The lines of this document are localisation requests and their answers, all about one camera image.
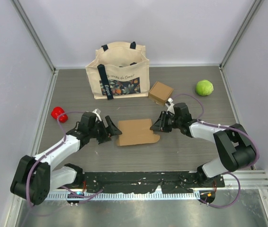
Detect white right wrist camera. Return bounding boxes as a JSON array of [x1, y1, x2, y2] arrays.
[[165, 98, 175, 114]]

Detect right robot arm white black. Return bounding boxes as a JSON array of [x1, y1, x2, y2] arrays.
[[150, 103, 257, 187]]

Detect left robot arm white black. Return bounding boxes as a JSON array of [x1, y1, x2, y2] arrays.
[[10, 109, 122, 206]]

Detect beige canvas tote bag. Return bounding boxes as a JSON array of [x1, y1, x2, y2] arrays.
[[85, 42, 150, 100]]

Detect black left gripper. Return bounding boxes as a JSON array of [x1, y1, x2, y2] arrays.
[[89, 116, 122, 144]]

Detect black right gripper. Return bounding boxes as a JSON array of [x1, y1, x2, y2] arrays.
[[151, 111, 182, 132]]

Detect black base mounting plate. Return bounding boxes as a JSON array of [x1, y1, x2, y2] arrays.
[[60, 170, 226, 194]]

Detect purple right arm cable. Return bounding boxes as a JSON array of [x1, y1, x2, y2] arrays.
[[171, 93, 260, 209]]

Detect spare brown cardboard box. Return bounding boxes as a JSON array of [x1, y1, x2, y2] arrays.
[[116, 119, 160, 146]]

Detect red bell pepper toy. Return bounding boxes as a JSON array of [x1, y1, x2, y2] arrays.
[[51, 106, 68, 123]]

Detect green cabbage ball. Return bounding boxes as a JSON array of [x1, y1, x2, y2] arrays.
[[196, 79, 214, 96]]

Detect slotted cable duct strip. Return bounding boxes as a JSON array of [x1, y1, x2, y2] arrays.
[[45, 190, 200, 202]]

